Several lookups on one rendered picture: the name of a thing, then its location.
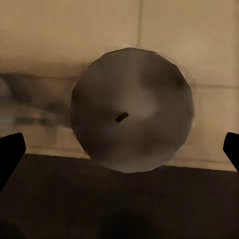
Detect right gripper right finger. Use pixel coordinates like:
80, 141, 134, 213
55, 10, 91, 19
223, 132, 239, 173

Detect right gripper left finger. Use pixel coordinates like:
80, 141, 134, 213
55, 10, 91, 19
0, 132, 26, 192

